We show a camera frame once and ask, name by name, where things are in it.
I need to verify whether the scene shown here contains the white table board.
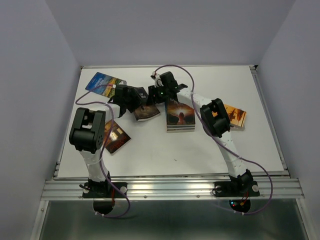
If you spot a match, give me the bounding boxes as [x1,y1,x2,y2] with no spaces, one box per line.
[57,65,288,179]

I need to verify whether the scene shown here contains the Nineteen Eighty-Four blue book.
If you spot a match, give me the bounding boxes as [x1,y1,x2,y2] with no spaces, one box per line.
[166,124,195,130]

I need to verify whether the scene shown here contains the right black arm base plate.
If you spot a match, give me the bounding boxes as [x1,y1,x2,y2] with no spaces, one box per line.
[211,181,260,198]

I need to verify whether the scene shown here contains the aluminium front rail frame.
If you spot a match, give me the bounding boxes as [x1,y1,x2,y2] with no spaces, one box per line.
[33,65,320,240]

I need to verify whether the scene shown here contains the Three Days to See book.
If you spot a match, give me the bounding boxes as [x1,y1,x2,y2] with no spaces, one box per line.
[165,99,196,127]

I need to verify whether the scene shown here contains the orange Huckleberry Finn book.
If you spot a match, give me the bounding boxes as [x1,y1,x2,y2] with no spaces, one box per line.
[224,104,247,130]

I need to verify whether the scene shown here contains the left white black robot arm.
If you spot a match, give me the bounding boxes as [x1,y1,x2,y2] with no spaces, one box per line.
[69,84,143,198]

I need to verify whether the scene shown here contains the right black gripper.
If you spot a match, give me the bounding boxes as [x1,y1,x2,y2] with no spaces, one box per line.
[144,84,168,107]

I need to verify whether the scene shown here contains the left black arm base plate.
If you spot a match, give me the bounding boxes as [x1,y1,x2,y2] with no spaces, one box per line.
[79,180,124,199]

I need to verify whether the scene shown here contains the Animal Farm blue book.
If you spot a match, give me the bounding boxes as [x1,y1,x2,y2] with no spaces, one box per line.
[85,72,127,98]

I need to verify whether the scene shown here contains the dark red orange book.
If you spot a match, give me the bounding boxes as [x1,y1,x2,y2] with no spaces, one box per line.
[103,120,131,155]

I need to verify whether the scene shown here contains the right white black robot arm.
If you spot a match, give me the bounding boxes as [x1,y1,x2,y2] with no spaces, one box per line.
[148,71,254,196]

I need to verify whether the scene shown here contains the Tale of Two Cities book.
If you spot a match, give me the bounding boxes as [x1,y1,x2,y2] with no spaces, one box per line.
[133,105,161,122]

